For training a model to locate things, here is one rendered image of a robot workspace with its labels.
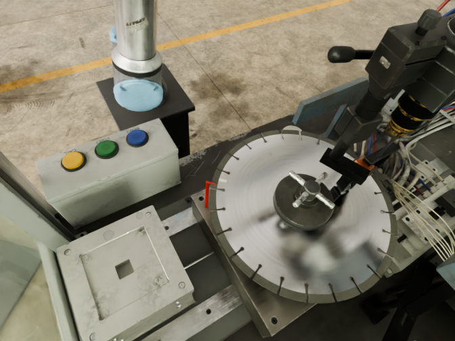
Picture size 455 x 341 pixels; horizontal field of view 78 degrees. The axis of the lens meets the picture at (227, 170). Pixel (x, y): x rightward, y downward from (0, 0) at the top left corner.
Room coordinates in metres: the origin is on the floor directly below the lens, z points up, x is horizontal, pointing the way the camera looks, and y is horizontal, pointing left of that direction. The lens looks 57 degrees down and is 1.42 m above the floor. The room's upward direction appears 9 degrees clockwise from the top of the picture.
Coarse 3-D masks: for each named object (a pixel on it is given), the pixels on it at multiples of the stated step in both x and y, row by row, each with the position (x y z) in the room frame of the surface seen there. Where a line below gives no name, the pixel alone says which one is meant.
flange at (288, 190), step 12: (288, 180) 0.30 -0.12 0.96; (276, 192) 0.27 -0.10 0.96; (288, 192) 0.27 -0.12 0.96; (324, 192) 0.28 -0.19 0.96; (276, 204) 0.24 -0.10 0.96; (288, 204) 0.25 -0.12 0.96; (300, 204) 0.24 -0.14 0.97; (312, 204) 0.25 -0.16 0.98; (324, 204) 0.26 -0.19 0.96; (288, 216) 0.22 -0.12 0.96; (300, 216) 0.23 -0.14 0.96; (312, 216) 0.23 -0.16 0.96; (324, 216) 0.23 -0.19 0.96; (312, 228) 0.21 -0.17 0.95
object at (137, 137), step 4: (132, 132) 0.40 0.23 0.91; (136, 132) 0.40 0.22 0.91; (140, 132) 0.40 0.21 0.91; (128, 136) 0.39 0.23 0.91; (132, 136) 0.39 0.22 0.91; (136, 136) 0.39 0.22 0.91; (140, 136) 0.39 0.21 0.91; (144, 136) 0.39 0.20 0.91; (132, 140) 0.38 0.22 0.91; (136, 140) 0.38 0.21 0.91; (140, 140) 0.38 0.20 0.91; (144, 140) 0.38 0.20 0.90; (136, 144) 0.37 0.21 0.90
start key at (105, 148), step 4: (108, 140) 0.37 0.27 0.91; (100, 144) 0.35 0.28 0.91; (104, 144) 0.35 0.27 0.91; (108, 144) 0.36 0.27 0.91; (112, 144) 0.36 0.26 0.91; (96, 148) 0.34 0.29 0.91; (100, 148) 0.34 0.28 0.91; (104, 148) 0.34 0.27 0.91; (108, 148) 0.34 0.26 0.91; (112, 148) 0.35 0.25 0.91; (100, 152) 0.33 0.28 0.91; (104, 152) 0.33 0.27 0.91; (108, 152) 0.33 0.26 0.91; (112, 152) 0.34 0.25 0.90
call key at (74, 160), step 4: (72, 152) 0.32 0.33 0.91; (76, 152) 0.32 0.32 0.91; (64, 156) 0.31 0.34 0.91; (68, 156) 0.31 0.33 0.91; (72, 156) 0.31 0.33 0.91; (76, 156) 0.31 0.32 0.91; (80, 156) 0.31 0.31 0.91; (64, 160) 0.30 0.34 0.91; (68, 160) 0.30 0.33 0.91; (72, 160) 0.30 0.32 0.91; (76, 160) 0.30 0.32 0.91; (80, 160) 0.30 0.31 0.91; (64, 164) 0.29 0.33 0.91; (68, 164) 0.29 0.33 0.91; (72, 164) 0.29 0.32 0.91; (76, 164) 0.29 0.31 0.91; (80, 164) 0.30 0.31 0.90; (68, 168) 0.28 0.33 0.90; (72, 168) 0.29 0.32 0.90
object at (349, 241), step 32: (256, 160) 0.34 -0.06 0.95; (288, 160) 0.35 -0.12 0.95; (224, 192) 0.26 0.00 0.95; (256, 192) 0.27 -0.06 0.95; (352, 192) 0.30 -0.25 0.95; (224, 224) 0.19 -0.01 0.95; (256, 224) 0.20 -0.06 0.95; (288, 224) 0.21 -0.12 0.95; (352, 224) 0.23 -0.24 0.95; (384, 224) 0.24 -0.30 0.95; (256, 256) 0.15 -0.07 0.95; (288, 256) 0.15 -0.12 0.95; (320, 256) 0.16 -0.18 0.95; (352, 256) 0.17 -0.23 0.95; (384, 256) 0.18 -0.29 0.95; (288, 288) 0.10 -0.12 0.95; (320, 288) 0.11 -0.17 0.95
